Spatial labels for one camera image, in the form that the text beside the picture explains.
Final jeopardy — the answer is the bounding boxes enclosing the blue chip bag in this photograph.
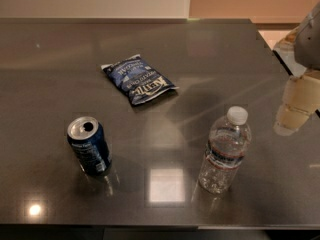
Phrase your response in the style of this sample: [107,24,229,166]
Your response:
[101,54,177,106]

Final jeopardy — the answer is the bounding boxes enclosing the clear plastic water bottle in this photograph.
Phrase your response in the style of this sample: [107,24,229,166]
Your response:
[198,106,252,194]

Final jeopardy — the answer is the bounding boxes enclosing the blue soda can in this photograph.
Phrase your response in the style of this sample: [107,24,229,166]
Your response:
[67,116,112,176]

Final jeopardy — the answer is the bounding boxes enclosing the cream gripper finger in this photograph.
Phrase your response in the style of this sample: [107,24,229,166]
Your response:
[274,73,320,136]
[273,28,306,77]

